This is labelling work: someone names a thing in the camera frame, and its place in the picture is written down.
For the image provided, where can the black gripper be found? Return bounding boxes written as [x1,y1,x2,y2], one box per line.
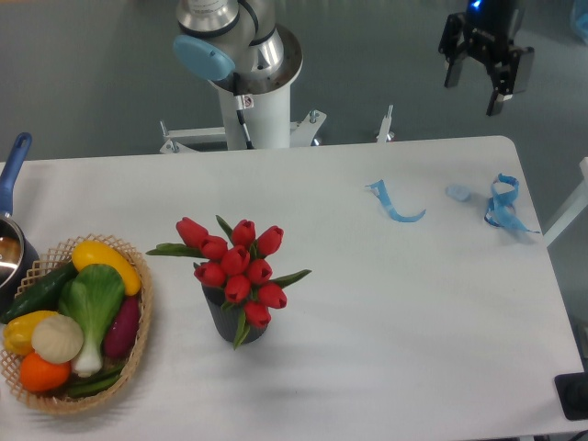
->
[438,0,535,116]

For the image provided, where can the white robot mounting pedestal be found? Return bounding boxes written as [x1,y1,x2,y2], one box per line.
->
[158,80,396,155]

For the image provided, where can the green bok choy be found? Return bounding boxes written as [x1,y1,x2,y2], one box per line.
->
[58,264,125,378]

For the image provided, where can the orange fruit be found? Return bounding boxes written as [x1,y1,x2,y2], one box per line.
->
[19,353,71,392]

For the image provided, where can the purple sweet potato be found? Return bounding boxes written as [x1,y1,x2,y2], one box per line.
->
[103,296,140,358]

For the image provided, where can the black device at table edge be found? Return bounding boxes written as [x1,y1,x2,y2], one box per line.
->
[554,372,587,421]

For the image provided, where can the blue handled saucepan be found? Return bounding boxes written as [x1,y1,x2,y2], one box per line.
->
[1,132,39,313]

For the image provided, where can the blue ribbon strip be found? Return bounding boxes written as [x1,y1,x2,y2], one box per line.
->
[366,179,426,223]

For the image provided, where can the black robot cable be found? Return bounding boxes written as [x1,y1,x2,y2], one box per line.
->
[232,73,255,151]

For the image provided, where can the small light blue cap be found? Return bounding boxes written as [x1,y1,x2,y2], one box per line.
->
[445,185,471,202]

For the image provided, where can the cream white onion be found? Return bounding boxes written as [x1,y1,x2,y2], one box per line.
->
[31,314,84,364]

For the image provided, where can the yellow bell pepper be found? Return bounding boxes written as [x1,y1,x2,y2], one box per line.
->
[3,311,58,356]

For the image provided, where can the dark grey ribbed vase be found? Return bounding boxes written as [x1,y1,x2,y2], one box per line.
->
[202,286,267,349]

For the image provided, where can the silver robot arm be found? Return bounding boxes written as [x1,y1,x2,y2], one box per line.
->
[173,1,535,116]

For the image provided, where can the green bean pods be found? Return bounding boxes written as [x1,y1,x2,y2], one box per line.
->
[65,365,123,399]

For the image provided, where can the woven wicker basket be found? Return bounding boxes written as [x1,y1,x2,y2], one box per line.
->
[1,233,153,415]

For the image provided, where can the red tulip bouquet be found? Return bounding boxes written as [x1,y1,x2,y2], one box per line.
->
[147,216,311,328]

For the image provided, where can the dark green cucumber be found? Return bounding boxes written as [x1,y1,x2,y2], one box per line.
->
[1,262,77,324]

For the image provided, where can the tangled blue ribbon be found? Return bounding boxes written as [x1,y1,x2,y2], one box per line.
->
[484,174,539,233]

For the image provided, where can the white frame at right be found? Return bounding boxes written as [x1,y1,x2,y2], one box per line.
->
[543,157,587,247]

